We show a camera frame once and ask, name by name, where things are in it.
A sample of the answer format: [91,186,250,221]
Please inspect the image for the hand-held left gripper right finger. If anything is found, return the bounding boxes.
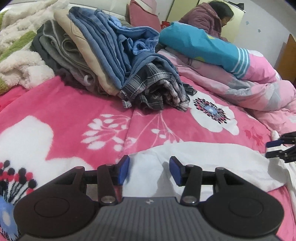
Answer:
[169,156,230,206]

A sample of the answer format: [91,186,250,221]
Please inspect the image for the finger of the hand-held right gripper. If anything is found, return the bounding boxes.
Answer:
[265,146,296,163]
[266,132,296,148]

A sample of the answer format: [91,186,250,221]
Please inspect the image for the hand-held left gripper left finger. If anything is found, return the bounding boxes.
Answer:
[74,155,130,206]

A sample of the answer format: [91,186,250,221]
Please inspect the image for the white shirt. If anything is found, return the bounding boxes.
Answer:
[128,131,296,193]

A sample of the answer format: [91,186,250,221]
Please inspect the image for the pink and grey duvet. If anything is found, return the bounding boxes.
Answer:
[157,49,296,135]

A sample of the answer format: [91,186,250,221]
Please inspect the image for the plaid shirt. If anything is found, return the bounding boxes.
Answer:
[119,62,197,113]

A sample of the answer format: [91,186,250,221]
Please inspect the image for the blue garment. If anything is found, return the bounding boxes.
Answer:
[69,6,183,91]

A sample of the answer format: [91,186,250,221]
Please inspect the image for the teal and pink striped pillow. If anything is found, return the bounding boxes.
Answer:
[159,21,278,81]

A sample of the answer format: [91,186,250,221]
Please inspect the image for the grey garment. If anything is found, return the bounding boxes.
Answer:
[31,20,97,93]

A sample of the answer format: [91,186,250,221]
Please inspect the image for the beige garment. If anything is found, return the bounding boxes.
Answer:
[54,9,121,96]

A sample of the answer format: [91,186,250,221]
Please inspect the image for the red cushion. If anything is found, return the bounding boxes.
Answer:
[128,0,162,32]

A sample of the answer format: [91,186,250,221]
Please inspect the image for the white and pink headboard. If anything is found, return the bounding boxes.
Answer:
[69,0,130,21]

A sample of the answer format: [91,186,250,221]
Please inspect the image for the cream and green fluffy blanket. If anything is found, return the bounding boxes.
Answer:
[0,0,70,93]

